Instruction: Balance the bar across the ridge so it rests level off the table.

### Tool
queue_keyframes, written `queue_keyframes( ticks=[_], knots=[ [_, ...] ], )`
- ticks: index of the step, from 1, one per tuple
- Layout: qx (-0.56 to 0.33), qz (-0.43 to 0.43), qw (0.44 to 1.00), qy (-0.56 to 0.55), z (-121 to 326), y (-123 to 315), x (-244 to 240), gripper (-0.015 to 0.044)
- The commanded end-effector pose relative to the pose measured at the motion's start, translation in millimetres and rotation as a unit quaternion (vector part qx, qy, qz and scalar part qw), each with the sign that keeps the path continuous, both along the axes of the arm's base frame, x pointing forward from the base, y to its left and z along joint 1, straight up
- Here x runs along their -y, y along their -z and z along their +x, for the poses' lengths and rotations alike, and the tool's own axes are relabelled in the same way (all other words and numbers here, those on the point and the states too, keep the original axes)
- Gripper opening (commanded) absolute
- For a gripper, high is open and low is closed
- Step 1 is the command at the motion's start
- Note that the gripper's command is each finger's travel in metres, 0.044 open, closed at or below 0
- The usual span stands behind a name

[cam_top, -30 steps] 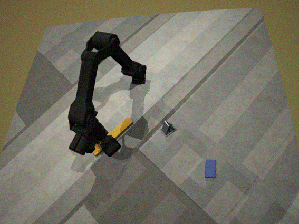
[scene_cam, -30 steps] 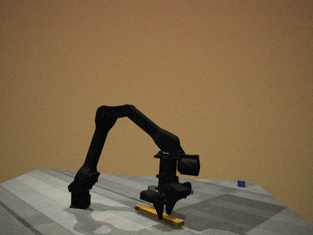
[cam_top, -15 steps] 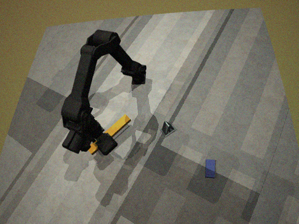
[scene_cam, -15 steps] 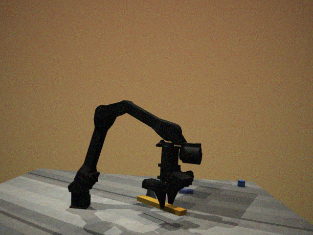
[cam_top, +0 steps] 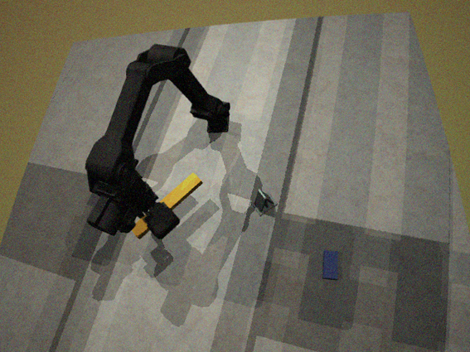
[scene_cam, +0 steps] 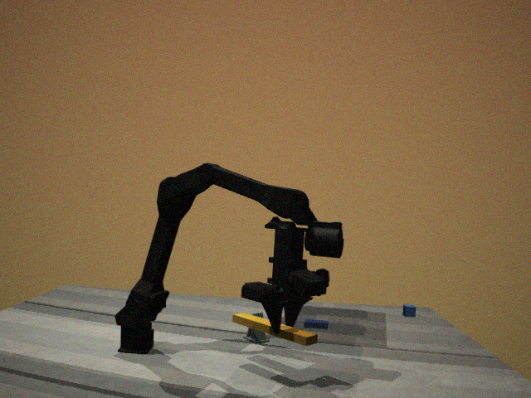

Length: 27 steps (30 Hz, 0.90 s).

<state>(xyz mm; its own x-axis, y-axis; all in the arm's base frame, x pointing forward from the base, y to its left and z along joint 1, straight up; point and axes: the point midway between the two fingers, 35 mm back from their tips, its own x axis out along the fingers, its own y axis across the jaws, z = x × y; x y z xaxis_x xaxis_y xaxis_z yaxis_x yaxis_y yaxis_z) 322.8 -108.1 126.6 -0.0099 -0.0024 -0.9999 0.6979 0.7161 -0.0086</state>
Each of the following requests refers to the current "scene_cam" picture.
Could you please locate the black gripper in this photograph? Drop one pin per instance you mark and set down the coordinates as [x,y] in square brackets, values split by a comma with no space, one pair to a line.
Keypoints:
[273,297]

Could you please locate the small blue cube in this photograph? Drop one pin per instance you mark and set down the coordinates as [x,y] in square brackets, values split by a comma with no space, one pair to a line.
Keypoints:
[409,310]

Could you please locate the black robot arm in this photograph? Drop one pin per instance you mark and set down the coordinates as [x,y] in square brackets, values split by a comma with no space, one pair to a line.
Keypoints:
[175,197]

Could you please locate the orange bar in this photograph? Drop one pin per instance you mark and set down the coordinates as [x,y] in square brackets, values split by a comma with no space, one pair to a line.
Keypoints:
[286,332]

